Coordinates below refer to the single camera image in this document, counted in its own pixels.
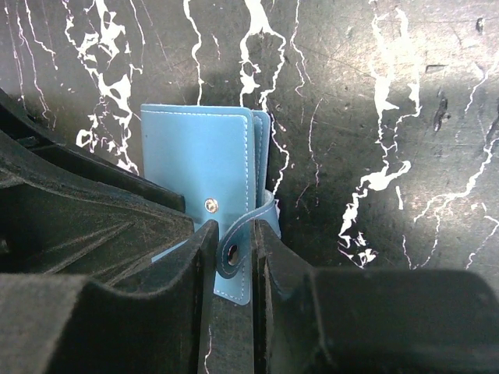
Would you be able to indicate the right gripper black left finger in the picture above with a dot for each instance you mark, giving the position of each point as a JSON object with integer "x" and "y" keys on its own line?
{"x": 155, "y": 321}

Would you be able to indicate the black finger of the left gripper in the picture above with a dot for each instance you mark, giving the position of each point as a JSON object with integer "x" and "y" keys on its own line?
{"x": 45, "y": 143}
{"x": 53, "y": 221}

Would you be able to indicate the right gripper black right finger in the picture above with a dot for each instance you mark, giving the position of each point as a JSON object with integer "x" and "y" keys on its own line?
{"x": 309, "y": 319}

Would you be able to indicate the blue leather card holder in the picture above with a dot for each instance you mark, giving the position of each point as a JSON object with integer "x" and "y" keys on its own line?
{"x": 216, "y": 158}

